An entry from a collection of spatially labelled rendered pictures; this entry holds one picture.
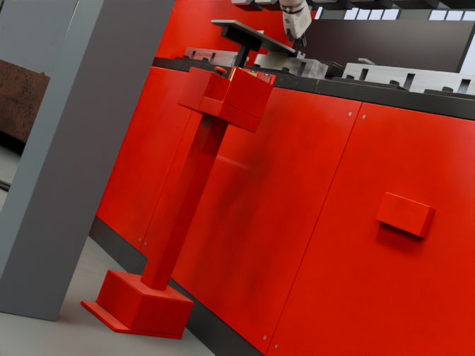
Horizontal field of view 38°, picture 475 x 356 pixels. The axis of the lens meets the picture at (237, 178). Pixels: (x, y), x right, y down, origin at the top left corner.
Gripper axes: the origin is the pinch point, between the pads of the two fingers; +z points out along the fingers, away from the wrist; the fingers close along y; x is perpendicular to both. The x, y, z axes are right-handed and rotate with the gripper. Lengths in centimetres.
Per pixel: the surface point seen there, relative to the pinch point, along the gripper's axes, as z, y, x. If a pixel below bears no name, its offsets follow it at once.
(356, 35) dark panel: 50, 57, 14
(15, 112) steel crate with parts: 187, 24, 307
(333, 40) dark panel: 58, 58, 27
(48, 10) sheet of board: 464, 348, 758
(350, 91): -20, -32, -38
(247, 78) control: -22.9, -39.8, -9.9
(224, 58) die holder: 30, 7, 46
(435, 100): -35, -39, -66
